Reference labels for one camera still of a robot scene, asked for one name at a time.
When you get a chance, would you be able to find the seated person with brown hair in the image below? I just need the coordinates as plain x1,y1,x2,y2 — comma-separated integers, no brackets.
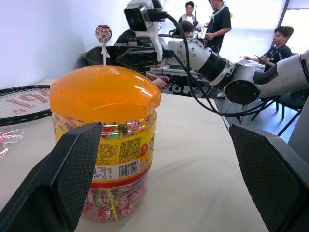
172,20,195,40

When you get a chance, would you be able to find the standing person in black shirt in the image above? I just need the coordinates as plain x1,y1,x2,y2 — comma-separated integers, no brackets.
204,0,233,56

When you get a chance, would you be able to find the bystander bare hand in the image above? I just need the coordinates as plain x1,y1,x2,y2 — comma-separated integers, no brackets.
152,76,171,91

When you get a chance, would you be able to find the person in grey vest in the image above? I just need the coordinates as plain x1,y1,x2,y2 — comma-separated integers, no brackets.
178,0,197,25

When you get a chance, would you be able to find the lollipop with white stick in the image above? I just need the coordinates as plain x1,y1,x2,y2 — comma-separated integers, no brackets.
94,24,114,67

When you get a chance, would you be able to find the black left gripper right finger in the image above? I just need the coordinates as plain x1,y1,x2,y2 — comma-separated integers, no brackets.
228,123,309,232

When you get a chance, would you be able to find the clear plastic wrapper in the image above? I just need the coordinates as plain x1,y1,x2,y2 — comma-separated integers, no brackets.
0,129,25,162

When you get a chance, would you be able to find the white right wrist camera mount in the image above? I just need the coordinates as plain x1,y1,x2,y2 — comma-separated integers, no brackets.
123,0,168,64

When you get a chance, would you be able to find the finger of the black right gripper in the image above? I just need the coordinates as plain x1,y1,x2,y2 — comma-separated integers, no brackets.
82,45,155,67
115,49,163,72

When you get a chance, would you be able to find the black tennis racket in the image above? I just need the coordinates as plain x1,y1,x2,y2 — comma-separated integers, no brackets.
0,84,53,128

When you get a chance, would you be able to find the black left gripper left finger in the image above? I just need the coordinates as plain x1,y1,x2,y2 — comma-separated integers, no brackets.
0,121,104,232

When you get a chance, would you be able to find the orange plastic jar lid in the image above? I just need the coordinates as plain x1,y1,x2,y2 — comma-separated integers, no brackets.
49,64,162,122

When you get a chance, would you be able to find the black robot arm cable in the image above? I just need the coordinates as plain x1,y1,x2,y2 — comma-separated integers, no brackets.
147,8,278,119

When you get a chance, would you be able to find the seated person in dark shirt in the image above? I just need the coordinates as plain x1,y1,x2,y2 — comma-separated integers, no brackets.
243,25,295,72

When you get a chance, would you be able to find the black chair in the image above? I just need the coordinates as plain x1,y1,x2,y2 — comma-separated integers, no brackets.
250,93,305,136

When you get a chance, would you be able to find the clear plastic lollipop jar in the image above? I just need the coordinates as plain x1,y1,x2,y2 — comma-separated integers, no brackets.
51,106,158,223

